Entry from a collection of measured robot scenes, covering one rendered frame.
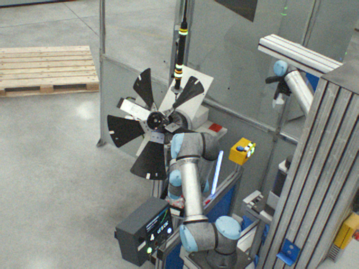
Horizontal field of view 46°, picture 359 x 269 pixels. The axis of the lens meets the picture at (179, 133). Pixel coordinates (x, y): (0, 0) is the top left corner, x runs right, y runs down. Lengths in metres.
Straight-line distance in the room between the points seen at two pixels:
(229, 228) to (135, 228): 0.41
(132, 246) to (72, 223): 1.72
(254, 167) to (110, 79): 1.51
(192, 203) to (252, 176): 1.51
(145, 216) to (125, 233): 0.12
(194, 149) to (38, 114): 3.10
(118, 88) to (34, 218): 1.31
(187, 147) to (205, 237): 0.41
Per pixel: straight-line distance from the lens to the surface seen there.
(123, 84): 3.76
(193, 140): 1.93
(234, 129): 3.22
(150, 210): 1.94
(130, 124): 2.65
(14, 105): 5.03
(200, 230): 1.87
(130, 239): 1.87
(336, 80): 1.51
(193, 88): 2.54
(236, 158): 2.68
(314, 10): 2.67
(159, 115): 2.54
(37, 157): 4.23
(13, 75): 5.32
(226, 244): 1.92
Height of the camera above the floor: 2.65
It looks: 36 degrees down
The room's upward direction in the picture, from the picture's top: 7 degrees clockwise
